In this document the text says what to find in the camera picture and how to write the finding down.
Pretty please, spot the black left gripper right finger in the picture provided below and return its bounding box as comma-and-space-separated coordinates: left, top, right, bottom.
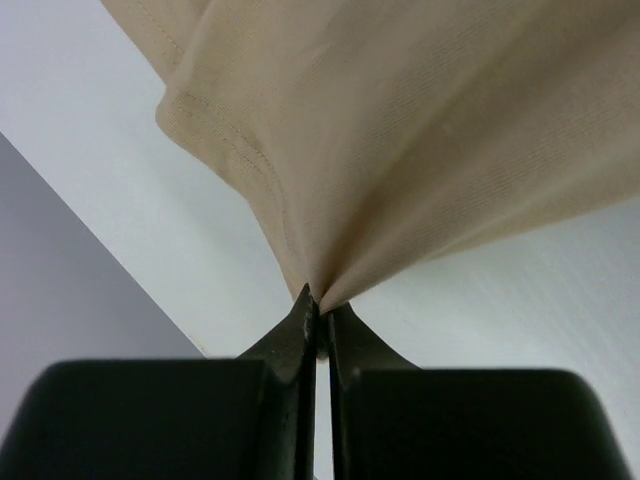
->
327, 307, 631, 480

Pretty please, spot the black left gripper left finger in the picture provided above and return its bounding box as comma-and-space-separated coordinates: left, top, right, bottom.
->
1, 290, 318, 479

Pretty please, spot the beige t shirt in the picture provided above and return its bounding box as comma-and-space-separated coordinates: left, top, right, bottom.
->
105, 1, 639, 310

